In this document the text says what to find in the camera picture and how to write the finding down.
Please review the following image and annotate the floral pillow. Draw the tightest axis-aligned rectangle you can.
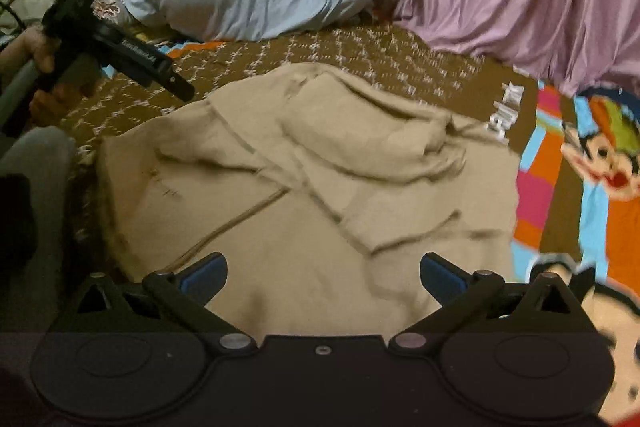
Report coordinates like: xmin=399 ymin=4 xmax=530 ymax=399
xmin=90 ymin=0 xmax=141 ymax=28

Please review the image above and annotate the black cable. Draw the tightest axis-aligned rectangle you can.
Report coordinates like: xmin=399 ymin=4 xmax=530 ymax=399
xmin=0 ymin=2 xmax=28 ymax=38

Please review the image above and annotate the person's left hand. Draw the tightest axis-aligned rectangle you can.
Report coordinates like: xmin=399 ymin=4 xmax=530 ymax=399
xmin=20 ymin=26 xmax=83 ymax=125

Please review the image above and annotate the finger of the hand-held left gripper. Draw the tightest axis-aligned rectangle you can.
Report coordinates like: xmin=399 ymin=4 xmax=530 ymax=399
xmin=162 ymin=66 xmax=196 ymax=102

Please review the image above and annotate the brown cartoon printed bedsheet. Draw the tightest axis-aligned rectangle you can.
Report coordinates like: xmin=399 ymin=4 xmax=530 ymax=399
xmin=60 ymin=22 xmax=640 ymax=423

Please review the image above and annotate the white crumpled cloth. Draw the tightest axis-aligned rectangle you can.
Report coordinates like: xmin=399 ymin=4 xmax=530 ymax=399
xmin=0 ymin=0 xmax=58 ymax=35

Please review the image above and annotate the beige hooded jacket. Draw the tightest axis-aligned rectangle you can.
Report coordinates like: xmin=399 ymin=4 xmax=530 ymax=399
xmin=95 ymin=62 xmax=521 ymax=338

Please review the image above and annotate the person's left forearm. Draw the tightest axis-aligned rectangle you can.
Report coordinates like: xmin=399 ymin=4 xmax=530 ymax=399
xmin=0 ymin=32 xmax=32 ymax=80

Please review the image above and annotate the person's grey trouser leg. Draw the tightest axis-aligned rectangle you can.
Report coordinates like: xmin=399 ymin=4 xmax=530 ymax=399
xmin=0 ymin=127 xmax=78 ymax=333

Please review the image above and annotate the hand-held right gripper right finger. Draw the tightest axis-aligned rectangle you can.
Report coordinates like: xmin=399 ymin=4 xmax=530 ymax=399
xmin=389 ymin=253 xmax=591 ymax=352

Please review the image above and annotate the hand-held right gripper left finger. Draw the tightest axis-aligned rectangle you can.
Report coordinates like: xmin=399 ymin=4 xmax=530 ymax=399
xmin=60 ymin=252 xmax=258 ymax=353

